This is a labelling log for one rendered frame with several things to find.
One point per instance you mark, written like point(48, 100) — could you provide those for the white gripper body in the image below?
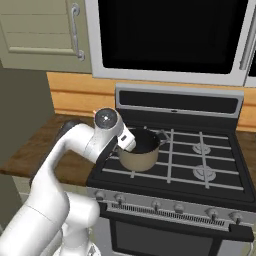
point(131, 141)

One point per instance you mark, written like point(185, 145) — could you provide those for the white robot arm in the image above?
point(50, 186)

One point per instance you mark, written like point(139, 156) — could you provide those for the tan cooking pot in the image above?
point(138, 161)

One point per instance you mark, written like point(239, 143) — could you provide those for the black and silver stove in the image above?
point(186, 160)

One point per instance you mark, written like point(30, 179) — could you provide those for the silver stove knob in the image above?
point(211, 213)
point(155, 205)
point(236, 217)
point(179, 208)
point(119, 199)
point(99, 195)

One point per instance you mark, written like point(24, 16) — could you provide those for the silver microwave oven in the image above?
point(100, 71)

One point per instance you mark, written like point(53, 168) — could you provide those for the black oven door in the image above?
point(160, 241)

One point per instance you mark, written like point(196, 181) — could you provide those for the black microwave door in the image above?
point(166, 33)

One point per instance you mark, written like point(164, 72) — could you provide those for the olive cupboard door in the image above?
point(40, 33)

